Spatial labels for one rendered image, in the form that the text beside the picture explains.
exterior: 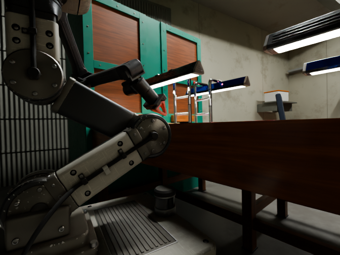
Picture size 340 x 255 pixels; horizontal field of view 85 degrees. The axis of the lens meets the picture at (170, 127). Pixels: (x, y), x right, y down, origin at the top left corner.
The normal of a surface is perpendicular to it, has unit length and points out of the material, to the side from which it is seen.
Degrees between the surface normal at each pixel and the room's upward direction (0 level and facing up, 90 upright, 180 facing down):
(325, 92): 90
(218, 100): 90
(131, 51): 90
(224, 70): 90
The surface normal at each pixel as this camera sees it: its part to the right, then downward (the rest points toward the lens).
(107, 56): 0.66, 0.00
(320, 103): -0.86, 0.03
